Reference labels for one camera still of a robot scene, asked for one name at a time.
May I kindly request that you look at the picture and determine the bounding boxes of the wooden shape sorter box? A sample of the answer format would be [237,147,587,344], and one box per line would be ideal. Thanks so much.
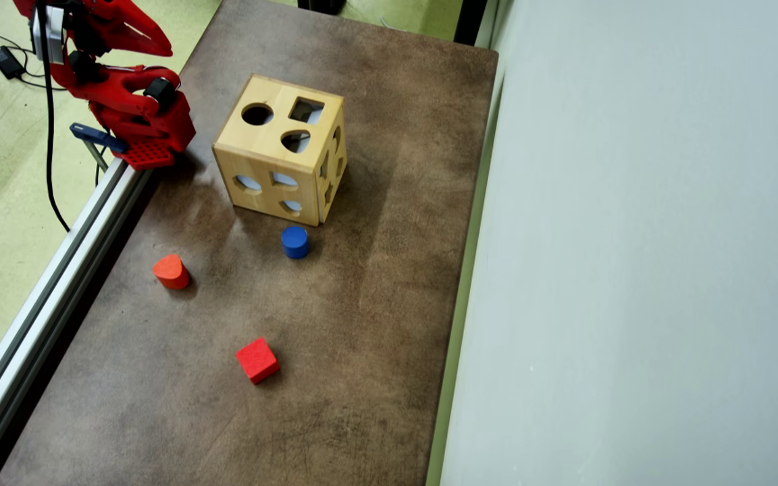
[212,73,348,227]

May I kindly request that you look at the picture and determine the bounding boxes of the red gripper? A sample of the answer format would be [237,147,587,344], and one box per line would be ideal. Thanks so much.
[63,0,174,63]

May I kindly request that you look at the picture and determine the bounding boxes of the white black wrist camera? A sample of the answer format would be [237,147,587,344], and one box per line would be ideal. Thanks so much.
[31,5,66,65]

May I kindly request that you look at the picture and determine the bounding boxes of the red wooden cube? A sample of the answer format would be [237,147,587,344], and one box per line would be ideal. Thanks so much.
[235,337,281,385]

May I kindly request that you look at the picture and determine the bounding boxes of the dark vertical post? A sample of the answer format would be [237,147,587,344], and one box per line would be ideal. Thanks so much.
[454,0,491,47]

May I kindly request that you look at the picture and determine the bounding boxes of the orange rounded wooden block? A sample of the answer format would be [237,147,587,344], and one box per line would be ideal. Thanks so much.
[152,253,191,291]

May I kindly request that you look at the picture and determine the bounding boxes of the blue clamp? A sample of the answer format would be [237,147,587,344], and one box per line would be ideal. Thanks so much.
[70,123,128,173]

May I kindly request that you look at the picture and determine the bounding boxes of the black power adapter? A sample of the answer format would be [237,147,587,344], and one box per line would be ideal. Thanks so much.
[0,46,26,80]

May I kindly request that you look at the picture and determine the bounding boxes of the black camera cable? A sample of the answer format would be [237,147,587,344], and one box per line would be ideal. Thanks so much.
[36,0,71,232]

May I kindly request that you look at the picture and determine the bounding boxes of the blue wooden cylinder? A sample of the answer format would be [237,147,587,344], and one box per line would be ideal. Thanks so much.
[281,225,310,260]

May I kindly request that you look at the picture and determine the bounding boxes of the aluminium profile rail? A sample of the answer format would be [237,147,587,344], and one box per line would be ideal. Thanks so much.
[0,157,153,486]

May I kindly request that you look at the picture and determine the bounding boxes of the black object at table end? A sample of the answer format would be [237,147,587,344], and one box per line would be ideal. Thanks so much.
[297,0,347,16]

